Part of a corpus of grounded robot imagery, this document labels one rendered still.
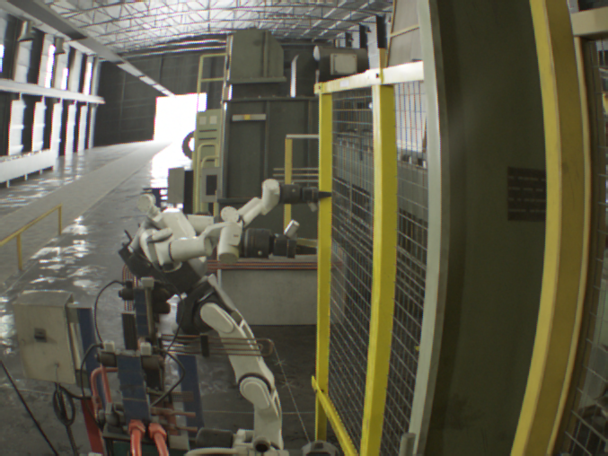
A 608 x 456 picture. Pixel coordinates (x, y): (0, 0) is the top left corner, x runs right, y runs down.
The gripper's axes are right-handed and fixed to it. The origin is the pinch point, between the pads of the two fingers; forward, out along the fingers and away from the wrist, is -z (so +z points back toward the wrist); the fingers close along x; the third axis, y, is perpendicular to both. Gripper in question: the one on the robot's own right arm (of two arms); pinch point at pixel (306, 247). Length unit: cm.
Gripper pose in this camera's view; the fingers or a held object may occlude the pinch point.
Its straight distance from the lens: 237.1
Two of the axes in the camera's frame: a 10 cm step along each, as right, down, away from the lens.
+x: 0.1, -2.1, 9.8
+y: -0.7, 9.7, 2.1
